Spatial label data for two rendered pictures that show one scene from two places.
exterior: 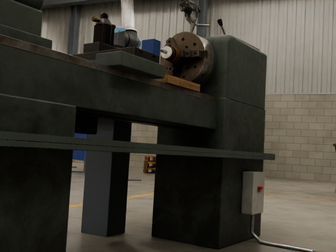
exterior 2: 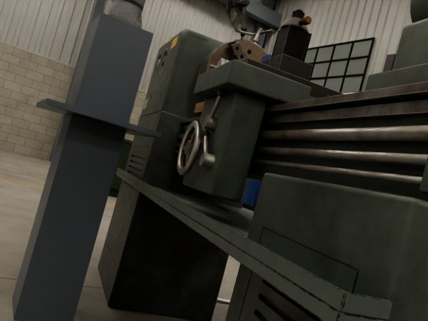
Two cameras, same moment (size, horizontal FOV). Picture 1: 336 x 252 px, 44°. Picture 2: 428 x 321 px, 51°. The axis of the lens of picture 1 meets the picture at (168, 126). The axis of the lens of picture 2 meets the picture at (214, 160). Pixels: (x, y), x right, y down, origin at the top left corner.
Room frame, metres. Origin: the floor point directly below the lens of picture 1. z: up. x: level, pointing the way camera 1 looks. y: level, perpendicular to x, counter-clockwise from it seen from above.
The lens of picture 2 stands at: (1.33, 1.46, 0.64)
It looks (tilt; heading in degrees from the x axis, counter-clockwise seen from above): 2 degrees up; 306
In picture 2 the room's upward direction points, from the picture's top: 15 degrees clockwise
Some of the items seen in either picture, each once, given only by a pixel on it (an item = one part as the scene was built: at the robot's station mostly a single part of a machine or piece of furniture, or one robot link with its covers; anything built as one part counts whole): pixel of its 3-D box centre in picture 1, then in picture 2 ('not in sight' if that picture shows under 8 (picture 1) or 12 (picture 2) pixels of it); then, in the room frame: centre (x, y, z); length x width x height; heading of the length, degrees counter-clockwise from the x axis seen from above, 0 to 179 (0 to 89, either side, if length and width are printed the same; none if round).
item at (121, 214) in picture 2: (211, 169); (171, 209); (2.78, -0.30, 0.43); 0.60 x 0.48 x 0.86; 145
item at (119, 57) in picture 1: (100, 69); (296, 107); (1.92, 0.33, 0.90); 0.53 x 0.30 x 0.06; 55
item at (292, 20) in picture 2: (104, 23); (295, 25); (1.98, 0.34, 1.14); 0.08 x 0.08 x 0.03
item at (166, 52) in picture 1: (160, 50); not in sight; (2.23, 0.06, 1.08); 0.13 x 0.07 x 0.07; 145
